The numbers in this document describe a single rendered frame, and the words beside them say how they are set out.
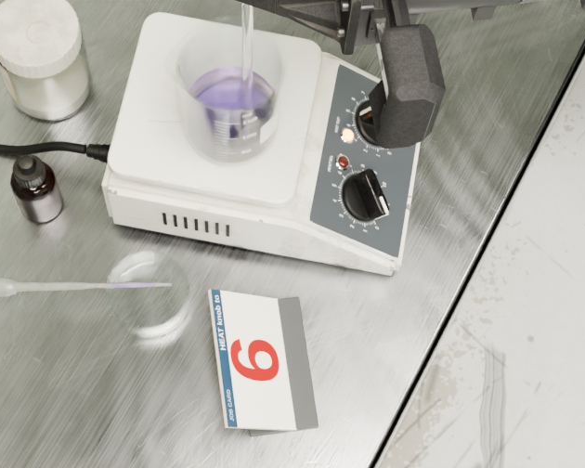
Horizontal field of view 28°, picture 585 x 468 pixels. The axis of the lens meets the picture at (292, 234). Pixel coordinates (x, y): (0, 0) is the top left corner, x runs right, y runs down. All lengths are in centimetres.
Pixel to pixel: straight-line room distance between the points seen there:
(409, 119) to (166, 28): 26
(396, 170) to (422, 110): 25
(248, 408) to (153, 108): 20
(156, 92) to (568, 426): 35
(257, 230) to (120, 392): 14
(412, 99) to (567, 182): 33
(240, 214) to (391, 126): 21
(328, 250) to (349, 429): 12
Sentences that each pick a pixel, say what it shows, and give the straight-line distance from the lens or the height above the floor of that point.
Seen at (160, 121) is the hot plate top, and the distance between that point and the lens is 74.
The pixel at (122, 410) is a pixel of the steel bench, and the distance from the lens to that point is 77.
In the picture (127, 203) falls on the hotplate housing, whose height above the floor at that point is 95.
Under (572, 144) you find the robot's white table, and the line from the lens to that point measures 87.
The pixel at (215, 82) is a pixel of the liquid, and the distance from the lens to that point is 73.
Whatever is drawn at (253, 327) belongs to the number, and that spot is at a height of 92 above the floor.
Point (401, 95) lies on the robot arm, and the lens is 54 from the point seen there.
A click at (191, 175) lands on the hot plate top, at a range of 73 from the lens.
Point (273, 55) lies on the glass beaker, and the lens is 69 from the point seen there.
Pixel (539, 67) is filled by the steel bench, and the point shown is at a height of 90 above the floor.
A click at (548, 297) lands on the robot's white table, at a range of 82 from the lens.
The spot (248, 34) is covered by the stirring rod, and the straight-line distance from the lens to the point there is 64.
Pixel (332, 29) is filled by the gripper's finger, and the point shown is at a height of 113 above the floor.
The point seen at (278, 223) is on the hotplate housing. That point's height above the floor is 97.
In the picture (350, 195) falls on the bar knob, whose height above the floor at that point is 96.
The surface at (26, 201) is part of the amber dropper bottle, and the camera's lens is 78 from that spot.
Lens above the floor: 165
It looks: 68 degrees down
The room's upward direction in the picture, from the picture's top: 8 degrees clockwise
